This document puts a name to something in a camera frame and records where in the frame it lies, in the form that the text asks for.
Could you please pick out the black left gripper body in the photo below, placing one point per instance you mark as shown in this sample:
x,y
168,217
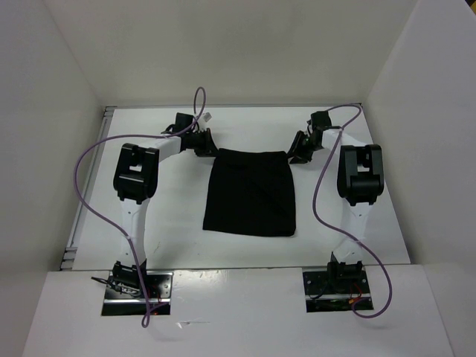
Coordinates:
x,y
197,140

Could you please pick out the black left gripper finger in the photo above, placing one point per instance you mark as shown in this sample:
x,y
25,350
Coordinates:
x,y
209,143
205,152

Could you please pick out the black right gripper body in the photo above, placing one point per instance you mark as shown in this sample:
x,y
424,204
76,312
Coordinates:
x,y
308,143

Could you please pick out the black skirt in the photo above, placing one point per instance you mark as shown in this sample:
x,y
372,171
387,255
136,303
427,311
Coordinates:
x,y
252,194

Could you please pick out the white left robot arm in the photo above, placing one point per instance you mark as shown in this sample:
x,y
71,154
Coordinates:
x,y
136,181

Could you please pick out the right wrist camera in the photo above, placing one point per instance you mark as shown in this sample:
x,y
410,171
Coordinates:
x,y
320,120

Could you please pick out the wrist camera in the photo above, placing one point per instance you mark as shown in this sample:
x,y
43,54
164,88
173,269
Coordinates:
x,y
182,121
320,120

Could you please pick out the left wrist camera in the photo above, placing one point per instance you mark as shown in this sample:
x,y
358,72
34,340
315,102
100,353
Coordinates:
x,y
182,121

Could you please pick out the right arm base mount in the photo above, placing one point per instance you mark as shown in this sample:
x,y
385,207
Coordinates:
x,y
336,288

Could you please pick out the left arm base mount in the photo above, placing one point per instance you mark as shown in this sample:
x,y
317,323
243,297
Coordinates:
x,y
124,295

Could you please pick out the aluminium table edge rail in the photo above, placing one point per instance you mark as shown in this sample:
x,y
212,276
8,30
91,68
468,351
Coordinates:
x,y
73,243

